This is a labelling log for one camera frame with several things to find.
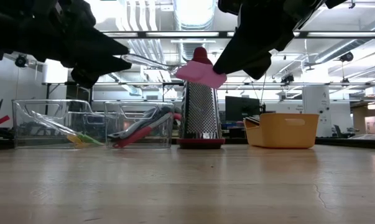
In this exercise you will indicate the red plastic serving spoon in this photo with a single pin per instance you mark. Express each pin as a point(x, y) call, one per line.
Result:
point(134, 137)

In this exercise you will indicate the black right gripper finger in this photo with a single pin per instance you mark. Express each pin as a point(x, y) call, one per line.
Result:
point(258, 68)
point(255, 40)

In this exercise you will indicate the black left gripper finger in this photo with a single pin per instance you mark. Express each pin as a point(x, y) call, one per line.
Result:
point(94, 67)
point(100, 46)

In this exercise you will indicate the yellow plastic bin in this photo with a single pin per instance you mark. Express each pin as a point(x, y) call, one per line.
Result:
point(283, 130)

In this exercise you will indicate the large clear plastic bin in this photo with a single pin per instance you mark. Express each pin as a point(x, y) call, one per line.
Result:
point(35, 130)

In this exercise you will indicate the iridescent metal knife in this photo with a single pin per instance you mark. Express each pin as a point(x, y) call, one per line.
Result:
point(252, 119)

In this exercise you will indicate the glowing rectangular wall light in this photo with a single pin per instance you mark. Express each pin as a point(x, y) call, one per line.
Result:
point(373, 106)

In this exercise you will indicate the silver ventilation duct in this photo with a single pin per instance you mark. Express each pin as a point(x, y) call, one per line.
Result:
point(193, 18)

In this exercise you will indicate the dark office chair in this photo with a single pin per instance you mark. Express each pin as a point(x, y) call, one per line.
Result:
point(337, 129)

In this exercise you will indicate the small clear plastic bin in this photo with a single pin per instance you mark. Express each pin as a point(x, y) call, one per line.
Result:
point(122, 118)

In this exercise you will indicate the black computer monitor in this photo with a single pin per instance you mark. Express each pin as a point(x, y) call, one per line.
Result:
point(241, 109)

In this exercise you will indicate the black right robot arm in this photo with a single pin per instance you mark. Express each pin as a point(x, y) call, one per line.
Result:
point(335, 3)

